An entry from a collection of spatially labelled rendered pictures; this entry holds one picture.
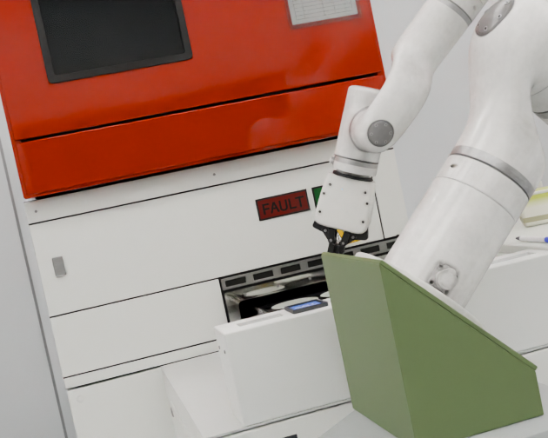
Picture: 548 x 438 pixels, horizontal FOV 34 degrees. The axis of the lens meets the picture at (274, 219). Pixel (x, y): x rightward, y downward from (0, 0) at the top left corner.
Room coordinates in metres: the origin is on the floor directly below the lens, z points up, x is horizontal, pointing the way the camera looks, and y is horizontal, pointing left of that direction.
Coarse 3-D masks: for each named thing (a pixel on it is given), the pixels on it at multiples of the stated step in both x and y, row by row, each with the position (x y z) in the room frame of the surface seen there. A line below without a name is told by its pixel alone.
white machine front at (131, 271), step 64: (128, 192) 1.88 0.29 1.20; (192, 192) 1.90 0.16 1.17; (256, 192) 1.93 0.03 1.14; (384, 192) 2.00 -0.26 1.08; (64, 256) 1.84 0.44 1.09; (128, 256) 1.87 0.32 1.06; (192, 256) 1.90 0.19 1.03; (256, 256) 1.93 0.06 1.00; (64, 320) 1.84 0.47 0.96; (128, 320) 1.86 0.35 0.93; (192, 320) 1.89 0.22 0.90; (64, 384) 1.83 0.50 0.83
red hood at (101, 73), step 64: (0, 0) 1.79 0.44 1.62; (64, 0) 1.82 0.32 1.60; (128, 0) 1.85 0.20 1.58; (192, 0) 1.87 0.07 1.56; (256, 0) 1.90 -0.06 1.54; (320, 0) 1.93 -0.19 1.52; (0, 64) 1.78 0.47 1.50; (64, 64) 1.82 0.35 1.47; (128, 64) 1.83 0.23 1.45; (192, 64) 1.87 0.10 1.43; (256, 64) 1.90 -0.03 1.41; (320, 64) 1.93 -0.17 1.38; (64, 128) 1.81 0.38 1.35; (128, 128) 1.83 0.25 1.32; (192, 128) 1.86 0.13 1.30; (256, 128) 1.89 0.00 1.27; (320, 128) 1.92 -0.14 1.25; (64, 192) 1.94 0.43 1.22
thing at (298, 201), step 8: (304, 192) 1.96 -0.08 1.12; (264, 200) 1.94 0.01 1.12; (272, 200) 1.94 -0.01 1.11; (280, 200) 1.94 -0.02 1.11; (288, 200) 1.95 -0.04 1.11; (296, 200) 1.95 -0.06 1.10; (304, 200) 1.95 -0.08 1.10; (264, 208) 1.93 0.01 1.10; (272, 208) 1.94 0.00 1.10; (280, 208) 1.94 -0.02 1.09; (288, 208) 1.95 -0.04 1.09; (296, 208) 1.95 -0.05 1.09; (304, 208) 1.95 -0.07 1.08; (264, 216) 1.93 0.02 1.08
